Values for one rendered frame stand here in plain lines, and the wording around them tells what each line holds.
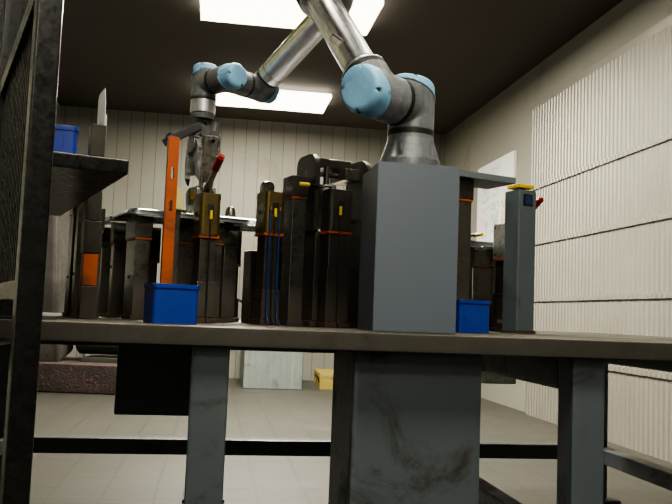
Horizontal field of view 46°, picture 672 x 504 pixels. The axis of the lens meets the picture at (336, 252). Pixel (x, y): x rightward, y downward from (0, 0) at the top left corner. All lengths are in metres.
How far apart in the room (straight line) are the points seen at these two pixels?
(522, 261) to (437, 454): 0.83
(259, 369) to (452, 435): 5.90
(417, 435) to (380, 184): 0.58
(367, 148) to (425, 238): 7.27
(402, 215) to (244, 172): 7.09
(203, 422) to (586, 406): 0.86
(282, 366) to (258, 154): 2.55
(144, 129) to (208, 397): 7.43
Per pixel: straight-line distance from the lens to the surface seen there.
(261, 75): 2.39
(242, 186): 8.88
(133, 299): 2.25
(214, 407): 1.72
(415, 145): 1.94
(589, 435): 1.92
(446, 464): 1.86
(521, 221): 2.48
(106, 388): 6.92
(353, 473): 1.82
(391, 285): 1.85
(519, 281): 2.47
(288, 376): 7.71
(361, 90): 1.87
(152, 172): 8.92
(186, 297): 1.84
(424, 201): 1.89
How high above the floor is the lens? 0.74
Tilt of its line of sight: 5 degrees up
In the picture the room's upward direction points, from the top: 2 degrees clockwise
